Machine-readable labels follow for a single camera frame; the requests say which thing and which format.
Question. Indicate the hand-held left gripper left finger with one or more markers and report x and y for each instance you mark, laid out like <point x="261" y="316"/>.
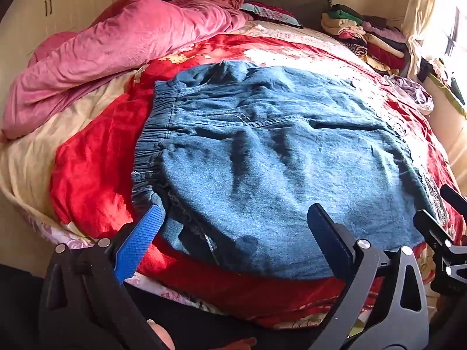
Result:
<point x="141" y="238"/>

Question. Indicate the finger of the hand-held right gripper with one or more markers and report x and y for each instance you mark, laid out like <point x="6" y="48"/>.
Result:
<point x="430" y="226"/>
<point x="454" y="196"/>

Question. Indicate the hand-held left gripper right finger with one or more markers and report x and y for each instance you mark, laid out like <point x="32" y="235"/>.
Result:
<point x="328" y="238"/>

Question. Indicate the blue denim pants lace trim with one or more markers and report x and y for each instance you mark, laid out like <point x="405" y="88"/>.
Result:
<point x="273" y="171"/>

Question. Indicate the pink floral bed sheet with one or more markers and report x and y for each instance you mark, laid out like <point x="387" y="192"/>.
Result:
<point x="73" y="241"/>

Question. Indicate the red floral blanket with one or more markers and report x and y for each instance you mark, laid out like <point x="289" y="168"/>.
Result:
<point x="95" y="175"/>

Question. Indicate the person's dark clothing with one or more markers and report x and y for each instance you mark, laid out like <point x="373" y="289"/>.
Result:
<point x="204" y="322"/>

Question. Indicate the green object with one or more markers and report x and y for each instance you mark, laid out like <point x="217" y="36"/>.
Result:
<point x="450" y="91"/>

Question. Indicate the lavender garment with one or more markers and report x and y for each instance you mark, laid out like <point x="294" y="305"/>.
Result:
<point x="416" y="93"/>

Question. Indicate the cream bed sheet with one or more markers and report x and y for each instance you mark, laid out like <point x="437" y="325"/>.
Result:
<point x="33" y="160"/>

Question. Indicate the window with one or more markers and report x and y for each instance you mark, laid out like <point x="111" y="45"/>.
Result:
<point x="452" y="25"/>

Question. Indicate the pile of folded clothes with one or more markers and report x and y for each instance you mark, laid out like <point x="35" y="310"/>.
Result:
<point x="365" y="40"/>

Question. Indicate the pink duvet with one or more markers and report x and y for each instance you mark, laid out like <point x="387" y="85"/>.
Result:
<point x="109" y="54"/>

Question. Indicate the cream curtain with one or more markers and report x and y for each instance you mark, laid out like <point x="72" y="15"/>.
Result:
<point x="419" y="7"/>

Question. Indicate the dark floral pillow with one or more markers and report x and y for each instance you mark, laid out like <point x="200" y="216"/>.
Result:
<point x="270" y="12"/>

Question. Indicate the cream wardrobe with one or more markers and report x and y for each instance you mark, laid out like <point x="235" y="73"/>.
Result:
<point x="73" y="3"/>

